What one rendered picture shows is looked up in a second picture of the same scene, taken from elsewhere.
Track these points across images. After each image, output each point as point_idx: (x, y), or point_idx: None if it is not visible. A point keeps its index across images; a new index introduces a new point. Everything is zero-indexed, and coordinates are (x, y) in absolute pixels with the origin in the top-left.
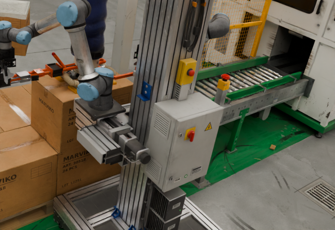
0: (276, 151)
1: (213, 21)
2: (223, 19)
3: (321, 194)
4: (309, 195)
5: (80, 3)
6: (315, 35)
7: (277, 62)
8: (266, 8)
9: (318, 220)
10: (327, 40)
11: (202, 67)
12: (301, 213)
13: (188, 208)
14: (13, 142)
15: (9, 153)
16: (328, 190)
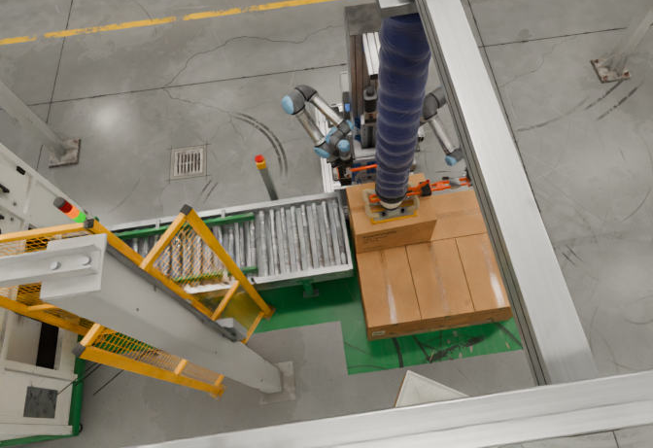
0: None
1: (305, 94)
2: (299, 86)
3: (190, 164)
4: (201, 167)
5: (434, 90)
6: (23, 223)
7: (37, 301)
8: (12, 300)
9: (223, 146)
10: (27, 205)
11: (141, 350)
12: (228, 155)
13: (328, 163)
14: (449, 221)
15: (455, 208)
16: (180, 166)
